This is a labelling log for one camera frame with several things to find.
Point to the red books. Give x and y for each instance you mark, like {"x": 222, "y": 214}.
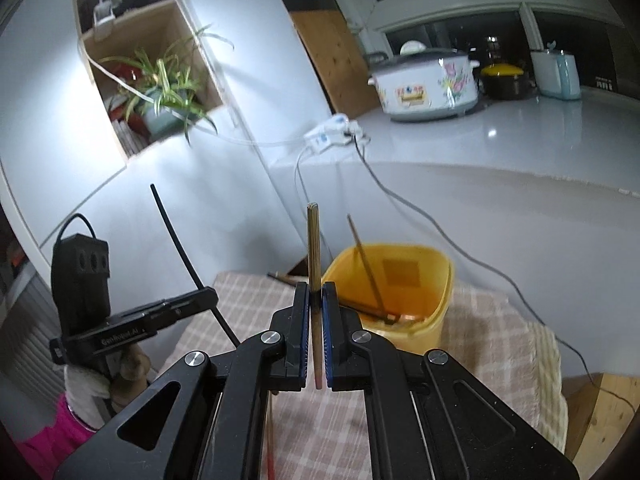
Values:
{"x": 127, "y": 120}

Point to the white charger plug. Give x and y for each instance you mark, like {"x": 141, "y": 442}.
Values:
{"x": 354, "y": 127}

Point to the light bamboo chopstick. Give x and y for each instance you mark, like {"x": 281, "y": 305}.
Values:
{"x": 314, "y": 240}

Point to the brown chopstick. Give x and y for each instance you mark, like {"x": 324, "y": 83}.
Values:
{"x": 365, "y": 265}
{"x": 282, "y": 277}

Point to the black pot with yellow lid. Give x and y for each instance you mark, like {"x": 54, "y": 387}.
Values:
{"x": 505, "y": 80}

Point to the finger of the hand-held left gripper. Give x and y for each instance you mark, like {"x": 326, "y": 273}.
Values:
{"x": 190, "y": 308}
{"x": 195, "y": 296}

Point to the wooden wall niche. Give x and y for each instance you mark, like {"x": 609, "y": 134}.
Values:
{"x": 165, "y": 25}

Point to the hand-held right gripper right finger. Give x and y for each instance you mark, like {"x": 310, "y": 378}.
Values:
{"x": 330, "y": 330}

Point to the thin black chopstick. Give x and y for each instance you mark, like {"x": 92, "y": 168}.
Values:
{"x": 172, "y": 232}

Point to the spider plant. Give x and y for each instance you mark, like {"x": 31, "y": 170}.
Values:
{"x": 165, "y": 80}

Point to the grey-green flower pot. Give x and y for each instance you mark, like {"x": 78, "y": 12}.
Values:
{"x": 165, "y": 115}

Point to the person's left hand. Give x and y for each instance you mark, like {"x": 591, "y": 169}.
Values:
{"x": 131, "y": 367}

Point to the person's left forearm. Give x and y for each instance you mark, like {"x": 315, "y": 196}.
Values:
{"x": 55, "y": 435}

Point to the light blue kitchen appliance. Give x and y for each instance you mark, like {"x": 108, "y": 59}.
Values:
{"x": 569, "y": 75}

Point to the white power strip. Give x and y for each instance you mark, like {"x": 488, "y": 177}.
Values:
{"x": 325, "y": 132}

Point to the yellow plastic container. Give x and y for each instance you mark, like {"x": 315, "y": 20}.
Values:
{"x": 440, "y": 285}

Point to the white wall adapter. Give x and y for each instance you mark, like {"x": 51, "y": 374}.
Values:
{"x": 105, "y": 15}

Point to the white window frame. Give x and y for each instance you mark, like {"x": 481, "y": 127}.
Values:
{"x": 450, "y": 7}

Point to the pink checked tablecloth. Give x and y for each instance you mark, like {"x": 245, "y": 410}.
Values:
{"x": 490, "y": 335}

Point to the floral white slow cooker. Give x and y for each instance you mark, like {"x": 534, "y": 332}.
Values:
{"x": 425, "y": 85}

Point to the red-tipped chopstick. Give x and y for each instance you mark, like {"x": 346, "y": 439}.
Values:
{"x": 270, "y": 440}

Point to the white kitchen appliance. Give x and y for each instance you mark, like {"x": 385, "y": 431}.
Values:
{"x": 544, "y": 67}

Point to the wooden board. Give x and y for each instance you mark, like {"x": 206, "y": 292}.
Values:
{"x": 335, "y": 60}

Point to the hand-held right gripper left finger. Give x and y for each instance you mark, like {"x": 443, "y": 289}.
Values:
{"x": 300, "y": 330}

